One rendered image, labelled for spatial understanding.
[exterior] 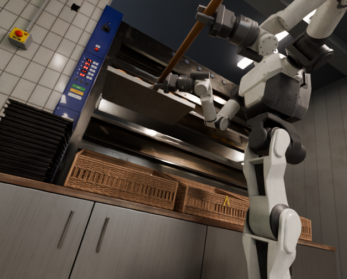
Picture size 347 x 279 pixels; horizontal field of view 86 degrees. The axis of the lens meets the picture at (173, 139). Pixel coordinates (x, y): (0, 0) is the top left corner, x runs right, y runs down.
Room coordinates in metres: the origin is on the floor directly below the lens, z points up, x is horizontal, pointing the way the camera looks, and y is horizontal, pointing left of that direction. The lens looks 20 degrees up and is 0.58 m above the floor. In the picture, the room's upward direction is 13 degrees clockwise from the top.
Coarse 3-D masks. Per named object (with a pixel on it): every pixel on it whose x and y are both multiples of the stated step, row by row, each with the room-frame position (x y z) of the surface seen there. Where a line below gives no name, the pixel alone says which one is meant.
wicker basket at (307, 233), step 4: (228, 192) 1.79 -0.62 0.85; (236, 196) 1.54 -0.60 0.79; (240, 196) 1.84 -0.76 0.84; (244, 196) 1.86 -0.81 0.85; (248, 200) 1.87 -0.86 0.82; (300, 216) 1.58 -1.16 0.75; (304, 220) 1.48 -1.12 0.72; (308, 220) 1.50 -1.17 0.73; (304, 224) 1.48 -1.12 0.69; (308, 224) 1.50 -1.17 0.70; (304, 228) 1.48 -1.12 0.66; (308, 228) 1.50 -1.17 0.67; (304, 232) 1.48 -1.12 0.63; (308, 232) 1.50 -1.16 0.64; (300, 236) 1.47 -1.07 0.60; (304, 236) 1.48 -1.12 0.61; (308, 236) 1.50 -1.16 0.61; (308, 240) 1.49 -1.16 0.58
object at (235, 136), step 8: (192, 112) 1.46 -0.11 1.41; (184, 120) 1.57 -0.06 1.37; (192, 120) 1.55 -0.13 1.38; (200, 120) 1.53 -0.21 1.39; (192, 128) 1.68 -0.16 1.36; (200, 128) 1.66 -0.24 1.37; (208, 128) 1.64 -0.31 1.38; (216, 136) 1.75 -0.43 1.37; (224, 136) 1.73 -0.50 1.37; (232, 136) 1.70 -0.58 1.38; (240, 136) 1.68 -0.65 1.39; (232, 144) 1.86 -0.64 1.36; (240, 144) 1.84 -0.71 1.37
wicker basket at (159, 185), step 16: (80, 160) 0.88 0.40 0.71; (96, 160) 0.91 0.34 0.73; (112, 160) 1.38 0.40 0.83; (80, 176) 0.89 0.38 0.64; (96, 176) 1.31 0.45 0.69; (112, 176) 0.94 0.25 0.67; (144, 176) 1.00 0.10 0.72; (160, 176) 1.34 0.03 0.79; (96, 192) 0.92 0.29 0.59; (112, 192) 0.95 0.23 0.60; (128, 192) 0.98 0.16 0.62; (144, 192) 1.01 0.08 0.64; (160, 192) 1.04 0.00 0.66; (176, 192) 1.07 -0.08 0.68
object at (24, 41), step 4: (16, 28) 1.02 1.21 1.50; (12, 32) 1.02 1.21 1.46; (24, 32) 1.04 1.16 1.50; (8, 36) 1.02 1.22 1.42; (12, 36) 1.02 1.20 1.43; (16, 36) 1.03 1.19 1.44; (24, 36) 1.04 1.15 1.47; (28, 36) 1.05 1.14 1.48; (12, 40) 1.04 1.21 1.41; (16, 40) 1.04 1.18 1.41; (20, 40) 1.04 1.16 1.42; (24, 40) 1.05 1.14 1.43; (28, 40) 1.07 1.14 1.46; (32, 40) 1.11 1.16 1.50; (16, 44) 1.07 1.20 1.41; (20, 44) 1.06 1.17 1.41; (24, 44) 1.06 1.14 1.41; (28, 44) 1.09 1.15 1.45; (24, 48) 1.10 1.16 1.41
